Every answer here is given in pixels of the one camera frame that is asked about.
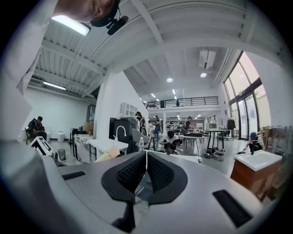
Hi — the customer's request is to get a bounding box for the white countertop basin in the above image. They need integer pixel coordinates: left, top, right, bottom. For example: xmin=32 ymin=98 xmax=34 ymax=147
xmin=233 ymin=149 xmax=283 ymax=171

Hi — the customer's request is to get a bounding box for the tangle of floor cables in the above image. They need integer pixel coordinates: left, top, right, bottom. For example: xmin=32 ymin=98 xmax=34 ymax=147
xmin=205 ymin=147 xmax=227 ymax=161

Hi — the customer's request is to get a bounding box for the black head-mounted camera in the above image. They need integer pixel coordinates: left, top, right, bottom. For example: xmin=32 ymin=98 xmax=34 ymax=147
xmin=90 ymin=6 xmax=130 ymax=36

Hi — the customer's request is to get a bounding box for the ceiling air conditioner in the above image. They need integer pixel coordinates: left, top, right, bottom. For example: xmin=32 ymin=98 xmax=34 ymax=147
xmin=198 ymin=49 xmax=217 ymax=70

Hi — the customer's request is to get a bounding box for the white wall cabinet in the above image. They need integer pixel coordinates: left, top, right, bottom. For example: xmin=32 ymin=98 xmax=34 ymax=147
xmin=120 ymin=101 xmax=138 ymax=117

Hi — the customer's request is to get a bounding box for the white table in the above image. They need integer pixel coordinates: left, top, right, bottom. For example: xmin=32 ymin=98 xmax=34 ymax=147
xmin=179 ymin=132 xmax=204 ymax=156

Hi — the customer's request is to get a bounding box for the white curved faucet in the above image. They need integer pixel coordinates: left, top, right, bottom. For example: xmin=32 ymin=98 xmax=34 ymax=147
xmin=114 ymin=125 xmax=127 ymax=143

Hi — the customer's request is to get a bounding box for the tall glass window wall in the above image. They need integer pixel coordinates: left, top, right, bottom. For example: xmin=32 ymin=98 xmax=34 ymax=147
xmin=222 ymin=51 xmax=272 ymax=141

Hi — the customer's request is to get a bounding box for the brown wooden cabinet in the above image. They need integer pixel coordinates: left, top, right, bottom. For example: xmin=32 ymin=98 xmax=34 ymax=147
xmin=230 ymin=157 xmax=282 ymax=202

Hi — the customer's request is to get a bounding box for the tall black cabinet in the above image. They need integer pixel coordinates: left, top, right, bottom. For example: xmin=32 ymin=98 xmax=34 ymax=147
xmin=109 ymin=117 xmax=138 ymax=147

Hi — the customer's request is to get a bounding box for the person's face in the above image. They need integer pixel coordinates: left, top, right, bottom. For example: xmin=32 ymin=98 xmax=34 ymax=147
xmin=77 ymin=0 xmax=120 ymax=23

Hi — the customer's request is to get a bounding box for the marble-pattern cabinet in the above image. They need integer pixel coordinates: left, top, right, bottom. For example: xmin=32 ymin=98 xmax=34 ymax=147
xmin=73 ymin=134 xmax=95 ymax=164

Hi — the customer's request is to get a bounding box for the person's white shirt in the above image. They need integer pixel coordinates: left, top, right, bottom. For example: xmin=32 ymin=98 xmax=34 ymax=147
xmin=0 ymin=0 xmax=59 ymax=144

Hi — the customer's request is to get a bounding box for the cardboard box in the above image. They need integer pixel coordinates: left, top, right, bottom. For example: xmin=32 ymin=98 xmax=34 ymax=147
xmin=83 ymin=121 xmax=95 ymax=136

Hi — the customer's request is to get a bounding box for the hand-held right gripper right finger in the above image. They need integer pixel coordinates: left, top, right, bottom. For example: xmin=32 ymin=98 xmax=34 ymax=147
xmin=146 ymin=151 xmax=189 ymax=206

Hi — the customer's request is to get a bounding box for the clothes rack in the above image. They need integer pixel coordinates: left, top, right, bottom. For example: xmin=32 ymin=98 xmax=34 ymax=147
xmin=226 ymin=116 xmax=237 ymax=131

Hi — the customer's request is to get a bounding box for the rectangular ceiling light panel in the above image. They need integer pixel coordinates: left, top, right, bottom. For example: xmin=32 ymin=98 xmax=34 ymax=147
xmin=51 ymin=15 xmax=92 ymax=37

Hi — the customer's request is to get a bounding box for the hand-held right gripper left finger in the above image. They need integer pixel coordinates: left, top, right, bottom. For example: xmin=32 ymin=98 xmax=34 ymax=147
xmin=101 ymin=151 xmax=147 ymax=203

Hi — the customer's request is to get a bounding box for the large white ceramic sink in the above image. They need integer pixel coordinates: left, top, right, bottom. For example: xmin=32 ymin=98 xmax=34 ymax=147
xmin=146 ymin=149 xmax=203 ymax=164

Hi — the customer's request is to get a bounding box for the grey shell chair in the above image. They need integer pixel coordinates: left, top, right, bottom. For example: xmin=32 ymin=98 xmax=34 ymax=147
xmin=131 ymin=128 xmax=157 ymax=152

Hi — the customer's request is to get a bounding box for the dark framed picture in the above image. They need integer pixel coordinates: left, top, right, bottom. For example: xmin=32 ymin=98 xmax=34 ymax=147
xmin=87 ymin=104 xmax=97 ymax=123

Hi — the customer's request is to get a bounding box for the dark-top table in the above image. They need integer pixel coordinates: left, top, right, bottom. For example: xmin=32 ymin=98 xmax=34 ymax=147
xmin=204 ymin=128 xmax=233 ymax=149

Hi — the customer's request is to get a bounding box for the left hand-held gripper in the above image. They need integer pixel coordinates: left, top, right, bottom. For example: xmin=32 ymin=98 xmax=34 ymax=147
xmin=29 ymin=136 xmax=60 ymax=161

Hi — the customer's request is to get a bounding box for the long tube light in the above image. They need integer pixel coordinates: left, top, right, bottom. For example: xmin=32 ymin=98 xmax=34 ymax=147
xmin=42 ymin=80 xmax=67 ymax=91

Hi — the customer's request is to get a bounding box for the white square sink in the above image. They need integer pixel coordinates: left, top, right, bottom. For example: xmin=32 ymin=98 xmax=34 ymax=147
xmin=88 ymin=138 xmax=129 ymax=160

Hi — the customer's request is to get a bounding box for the black balcony railing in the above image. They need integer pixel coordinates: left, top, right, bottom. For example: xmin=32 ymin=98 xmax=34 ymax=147
xmin=143 ymin=96 xmax=219 ymax=109

